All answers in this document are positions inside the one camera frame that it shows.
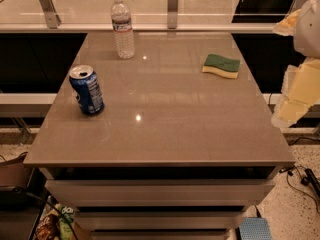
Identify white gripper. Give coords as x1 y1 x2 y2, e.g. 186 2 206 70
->
271 0 320 128

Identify clear plastic water bottle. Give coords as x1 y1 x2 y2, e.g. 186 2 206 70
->
110 0 135 59

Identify green yellow sponge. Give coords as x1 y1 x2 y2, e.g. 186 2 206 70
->
202 54 240 79

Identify dark office chair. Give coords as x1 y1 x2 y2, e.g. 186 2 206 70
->
232 0 293 23

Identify black power strip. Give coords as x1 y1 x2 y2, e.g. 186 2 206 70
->
305 168 320 198

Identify grey drawer cabinet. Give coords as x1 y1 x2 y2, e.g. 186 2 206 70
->
25 32 294 240

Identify blue perforated box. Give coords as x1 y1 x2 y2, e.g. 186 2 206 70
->
238 218 272 240

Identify blue soda can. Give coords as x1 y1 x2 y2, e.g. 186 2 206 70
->
69 65 104 115

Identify snack bags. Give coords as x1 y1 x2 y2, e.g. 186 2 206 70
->
33 196 76 240

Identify brown bag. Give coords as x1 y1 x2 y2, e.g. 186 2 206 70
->
0 152 32 189

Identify black floor cable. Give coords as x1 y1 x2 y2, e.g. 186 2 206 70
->
279 165 320 214

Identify metal railing post middle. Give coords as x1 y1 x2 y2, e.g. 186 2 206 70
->
167 0 179 29

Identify metal railing post left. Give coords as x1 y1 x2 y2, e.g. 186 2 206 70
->
39 0 61 29

